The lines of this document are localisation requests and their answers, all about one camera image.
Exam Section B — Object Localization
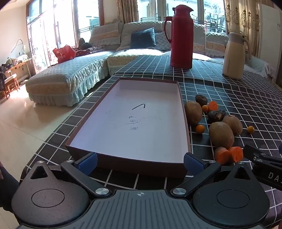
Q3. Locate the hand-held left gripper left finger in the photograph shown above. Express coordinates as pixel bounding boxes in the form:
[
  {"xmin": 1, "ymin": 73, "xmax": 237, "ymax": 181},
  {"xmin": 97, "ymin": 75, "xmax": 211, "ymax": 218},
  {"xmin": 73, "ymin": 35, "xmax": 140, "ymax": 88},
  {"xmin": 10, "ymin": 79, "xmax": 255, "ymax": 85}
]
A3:
[{"xmin": 29, "ymin": 152, "xmax": 111, "ymax": 198}]

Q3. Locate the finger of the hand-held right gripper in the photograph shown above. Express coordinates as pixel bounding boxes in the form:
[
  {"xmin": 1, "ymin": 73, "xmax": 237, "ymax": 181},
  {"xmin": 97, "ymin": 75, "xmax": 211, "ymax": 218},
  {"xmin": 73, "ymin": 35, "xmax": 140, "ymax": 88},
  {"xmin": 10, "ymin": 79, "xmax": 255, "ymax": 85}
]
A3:
[{"xmin": 243, "ymin": 144, "xmax": 282, "ymax": 166}]

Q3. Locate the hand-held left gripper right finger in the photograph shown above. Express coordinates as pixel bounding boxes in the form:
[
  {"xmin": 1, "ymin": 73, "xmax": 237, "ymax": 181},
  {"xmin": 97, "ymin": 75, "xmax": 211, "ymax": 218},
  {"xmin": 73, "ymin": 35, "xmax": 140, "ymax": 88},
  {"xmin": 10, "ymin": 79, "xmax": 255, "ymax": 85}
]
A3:
[{"xmin": 170, "ymin": 152, "xmax": 254, "ymax": 198}]

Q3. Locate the brown kiwi with sticker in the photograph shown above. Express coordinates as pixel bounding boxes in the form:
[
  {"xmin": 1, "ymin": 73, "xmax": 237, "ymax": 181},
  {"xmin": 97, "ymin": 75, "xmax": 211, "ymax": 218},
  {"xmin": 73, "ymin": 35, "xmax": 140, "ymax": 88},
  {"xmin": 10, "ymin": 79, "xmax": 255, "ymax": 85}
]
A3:
[{"xmin": 222, "ymin": 115, "xmax": 243, "ymax": 136}]

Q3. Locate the dark brown cracked fruit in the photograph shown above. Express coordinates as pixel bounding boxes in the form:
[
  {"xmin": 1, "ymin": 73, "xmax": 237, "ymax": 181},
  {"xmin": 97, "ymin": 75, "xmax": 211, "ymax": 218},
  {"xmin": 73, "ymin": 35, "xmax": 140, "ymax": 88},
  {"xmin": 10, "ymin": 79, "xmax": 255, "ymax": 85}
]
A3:
[{"xmin": 207, "ymin": 110, "xmax": 226, "ymax": 124}]

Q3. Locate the brown cardboard box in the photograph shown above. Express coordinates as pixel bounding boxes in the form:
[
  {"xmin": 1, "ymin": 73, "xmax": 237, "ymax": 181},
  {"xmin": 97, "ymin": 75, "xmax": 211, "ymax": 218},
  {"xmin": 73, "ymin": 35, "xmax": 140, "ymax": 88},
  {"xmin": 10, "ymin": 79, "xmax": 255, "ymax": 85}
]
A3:
[{"xmin": 65, "ymin": 77, "xmax": 192, "ymax": 178}]

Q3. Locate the dark brown round fruit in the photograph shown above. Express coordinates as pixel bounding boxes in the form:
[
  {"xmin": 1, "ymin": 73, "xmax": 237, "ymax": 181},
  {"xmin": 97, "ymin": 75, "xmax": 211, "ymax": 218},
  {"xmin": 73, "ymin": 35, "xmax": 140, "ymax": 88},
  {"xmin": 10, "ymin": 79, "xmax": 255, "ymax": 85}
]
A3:
[{"xmin": 196, "ymin": 94, "xmax": 207, "ymax": 106}]

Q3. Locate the black checked tablecloth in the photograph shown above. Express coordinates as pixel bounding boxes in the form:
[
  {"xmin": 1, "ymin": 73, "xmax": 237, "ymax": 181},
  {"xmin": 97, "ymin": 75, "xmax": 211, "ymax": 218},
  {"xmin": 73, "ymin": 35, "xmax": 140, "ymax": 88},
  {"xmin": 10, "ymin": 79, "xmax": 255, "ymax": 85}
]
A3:
[{"xmin": 19, "ymin": 55, "xmax": 282, "ymax": 194}]

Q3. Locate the sofa with quilted covers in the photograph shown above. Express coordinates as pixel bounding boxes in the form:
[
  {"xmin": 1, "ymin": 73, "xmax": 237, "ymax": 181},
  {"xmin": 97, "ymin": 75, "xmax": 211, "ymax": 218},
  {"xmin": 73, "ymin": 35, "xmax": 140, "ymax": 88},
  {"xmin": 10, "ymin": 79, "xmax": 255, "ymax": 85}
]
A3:
[{"xmin": 25, "ymin": 21, "xmax": 276, "ymax": 107}]

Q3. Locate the cream thermos jug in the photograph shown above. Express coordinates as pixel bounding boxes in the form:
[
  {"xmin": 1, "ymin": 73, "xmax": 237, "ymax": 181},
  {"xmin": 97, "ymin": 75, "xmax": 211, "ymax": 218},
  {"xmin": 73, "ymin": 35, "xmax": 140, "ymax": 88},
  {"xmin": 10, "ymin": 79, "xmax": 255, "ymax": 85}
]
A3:
[{"xmin": 222, "ymin": 32, "xmax": 252, "ymax": 80}]

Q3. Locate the red plastic bag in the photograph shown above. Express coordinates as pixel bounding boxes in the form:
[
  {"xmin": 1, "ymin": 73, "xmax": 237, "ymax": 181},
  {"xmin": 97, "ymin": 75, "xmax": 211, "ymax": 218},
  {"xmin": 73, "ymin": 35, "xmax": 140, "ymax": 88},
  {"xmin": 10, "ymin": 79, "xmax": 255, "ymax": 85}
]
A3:
[{"xmin": 52, "ymin": 45, "xmax": 76, "ymax": 64}]

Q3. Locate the wooden stool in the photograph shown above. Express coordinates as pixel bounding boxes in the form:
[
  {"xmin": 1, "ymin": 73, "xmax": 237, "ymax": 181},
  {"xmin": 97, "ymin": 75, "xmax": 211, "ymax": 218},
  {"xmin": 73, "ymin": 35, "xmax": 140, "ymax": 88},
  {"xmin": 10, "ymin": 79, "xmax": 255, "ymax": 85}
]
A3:
[{"xmin": 3, "ymin": 74, "xmax": 20, "ymax": 99}]

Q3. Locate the white standing air conditioner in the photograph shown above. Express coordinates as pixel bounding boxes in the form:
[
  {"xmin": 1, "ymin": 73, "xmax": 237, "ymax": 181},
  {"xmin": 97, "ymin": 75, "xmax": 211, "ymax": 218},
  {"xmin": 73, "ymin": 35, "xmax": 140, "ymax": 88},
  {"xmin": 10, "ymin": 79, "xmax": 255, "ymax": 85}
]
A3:
[{"xmin": 258, "ymin": 3, "xmax": 282, "ymax": 84}]

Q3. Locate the pile of clothes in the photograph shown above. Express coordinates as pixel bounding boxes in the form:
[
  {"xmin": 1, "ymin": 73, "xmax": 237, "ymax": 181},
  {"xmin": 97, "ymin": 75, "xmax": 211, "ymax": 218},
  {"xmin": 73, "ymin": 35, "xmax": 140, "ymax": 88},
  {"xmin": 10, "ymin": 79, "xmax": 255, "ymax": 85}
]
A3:
[{"xmin": 74, "ymin": 38, "xmax": 106, "ymax": 56}]

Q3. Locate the wooden side desk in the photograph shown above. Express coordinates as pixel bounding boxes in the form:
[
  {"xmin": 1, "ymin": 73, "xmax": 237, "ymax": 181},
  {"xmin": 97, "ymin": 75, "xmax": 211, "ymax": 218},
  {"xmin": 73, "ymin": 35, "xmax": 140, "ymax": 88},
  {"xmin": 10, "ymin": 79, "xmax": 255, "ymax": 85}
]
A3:
[{"xmin": 7, "ymin": 56, "xmax": 32, "ymax": 82}]

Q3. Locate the black bag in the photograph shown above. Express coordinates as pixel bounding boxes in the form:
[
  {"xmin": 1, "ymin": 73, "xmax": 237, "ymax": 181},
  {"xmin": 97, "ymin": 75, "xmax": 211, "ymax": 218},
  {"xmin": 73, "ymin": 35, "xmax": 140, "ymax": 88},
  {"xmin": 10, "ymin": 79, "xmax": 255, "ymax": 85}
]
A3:
[{"xmin": 0, "ymin": 64, "xmax": 7, "ymax": 93}]

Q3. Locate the red thermos flask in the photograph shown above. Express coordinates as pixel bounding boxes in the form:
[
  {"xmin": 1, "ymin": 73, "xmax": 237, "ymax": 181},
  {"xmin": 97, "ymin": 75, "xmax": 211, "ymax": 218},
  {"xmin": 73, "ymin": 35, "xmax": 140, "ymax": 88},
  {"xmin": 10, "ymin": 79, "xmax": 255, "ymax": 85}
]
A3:
[{"xmin": 164, "ymin": 5, "xmax": 194, "ymax": 69}]

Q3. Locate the zigzag patterned cushion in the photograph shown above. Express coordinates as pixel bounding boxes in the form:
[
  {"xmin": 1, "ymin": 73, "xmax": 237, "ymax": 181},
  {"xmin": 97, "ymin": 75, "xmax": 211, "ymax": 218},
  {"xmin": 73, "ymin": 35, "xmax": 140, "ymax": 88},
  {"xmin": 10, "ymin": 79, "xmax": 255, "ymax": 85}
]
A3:
[{"xmin": 154, "ymin": 32, "xmax": 172, "ymax": 52}]

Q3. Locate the dark blue cushion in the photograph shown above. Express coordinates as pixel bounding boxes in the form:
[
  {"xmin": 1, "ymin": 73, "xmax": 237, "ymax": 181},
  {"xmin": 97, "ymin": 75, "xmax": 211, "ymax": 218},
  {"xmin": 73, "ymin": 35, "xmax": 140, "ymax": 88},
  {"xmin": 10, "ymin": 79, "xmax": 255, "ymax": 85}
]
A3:
[{"xmin": 130, "ymin": 28, "xmax": 156, "ymax": 49}]

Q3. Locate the beige embroidered curtain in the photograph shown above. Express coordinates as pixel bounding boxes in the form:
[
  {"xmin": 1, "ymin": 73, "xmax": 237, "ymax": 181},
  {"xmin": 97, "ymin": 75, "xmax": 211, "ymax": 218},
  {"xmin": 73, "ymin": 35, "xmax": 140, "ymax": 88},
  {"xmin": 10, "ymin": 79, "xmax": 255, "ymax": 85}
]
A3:
[{"xmin": 223, "ymin": 0, "xmax": 261, "ymax": 42}]

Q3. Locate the desk lamp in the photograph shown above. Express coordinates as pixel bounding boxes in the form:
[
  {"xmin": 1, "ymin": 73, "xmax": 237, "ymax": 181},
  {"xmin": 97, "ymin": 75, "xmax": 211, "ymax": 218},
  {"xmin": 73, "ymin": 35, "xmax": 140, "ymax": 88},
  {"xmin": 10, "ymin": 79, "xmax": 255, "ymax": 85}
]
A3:
[{"xmin": 11, "ymin": 39, "xmax": 26, "ymax": 55}]

